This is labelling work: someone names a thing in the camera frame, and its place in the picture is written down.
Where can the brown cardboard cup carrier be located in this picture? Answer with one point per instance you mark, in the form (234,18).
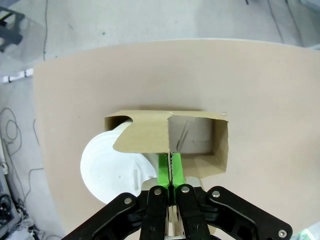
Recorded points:
(145,135)

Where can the green floor object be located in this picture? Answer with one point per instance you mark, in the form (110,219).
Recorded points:
(310,233)

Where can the white power strip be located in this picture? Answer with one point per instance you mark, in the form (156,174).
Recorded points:
(18,75)

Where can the black floor stand base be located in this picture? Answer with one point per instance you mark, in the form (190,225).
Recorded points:
(10,30)

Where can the grey floor equipment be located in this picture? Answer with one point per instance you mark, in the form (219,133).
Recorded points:
(8,212)

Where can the white plastic lid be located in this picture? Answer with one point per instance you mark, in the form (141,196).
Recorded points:
(110,162)

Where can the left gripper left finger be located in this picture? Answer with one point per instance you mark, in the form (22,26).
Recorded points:
(120,220)

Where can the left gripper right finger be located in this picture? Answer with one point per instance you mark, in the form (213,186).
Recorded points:
(232,215)

